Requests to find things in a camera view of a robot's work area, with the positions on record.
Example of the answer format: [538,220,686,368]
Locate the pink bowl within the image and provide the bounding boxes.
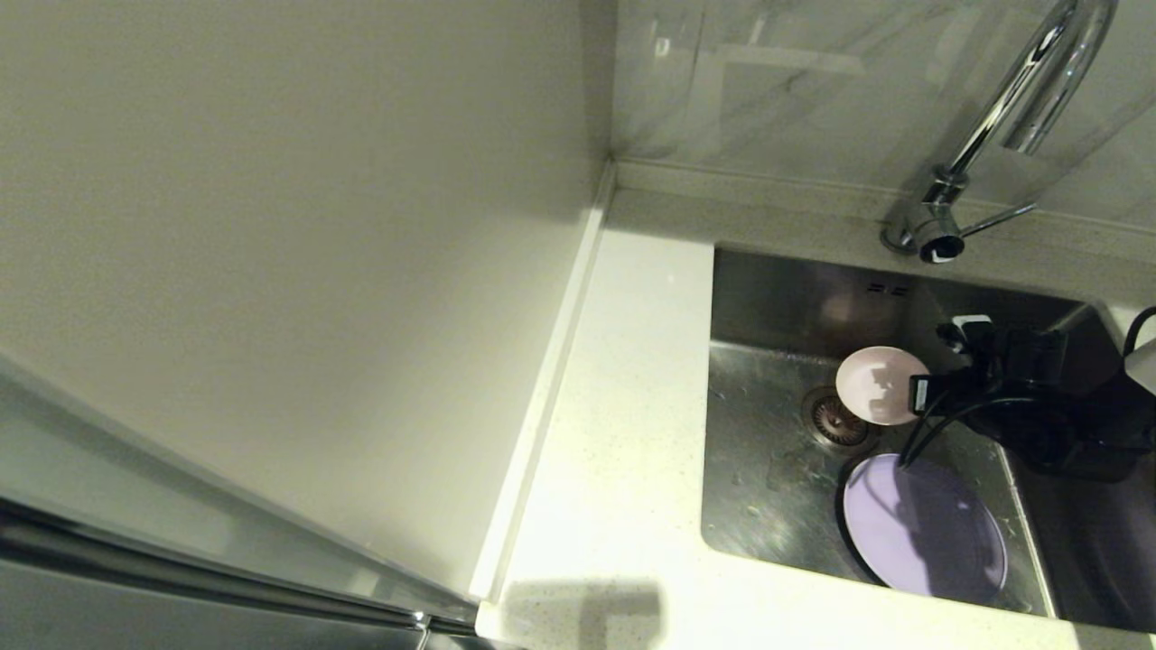
[835,346,931,427]

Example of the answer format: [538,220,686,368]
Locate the purple plate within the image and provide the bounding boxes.
[842,453,1009,604]

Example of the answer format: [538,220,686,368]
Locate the stainless steel sink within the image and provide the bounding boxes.
[700,246,1156,635]

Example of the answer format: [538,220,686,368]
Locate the round metal drain strainer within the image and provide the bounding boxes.
[801,386,881,454]

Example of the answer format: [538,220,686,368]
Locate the chrome gooseneck faucet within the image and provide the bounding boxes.
[881,0,1119,265]

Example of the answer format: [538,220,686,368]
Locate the tall white cabinet panel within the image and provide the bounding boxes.
[0,0,617,624]

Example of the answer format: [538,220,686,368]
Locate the stainless steel appliance door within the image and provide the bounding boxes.
[0,560,425,650]

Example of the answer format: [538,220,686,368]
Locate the chrome handle bar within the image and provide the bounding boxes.
[0,501,498,650]

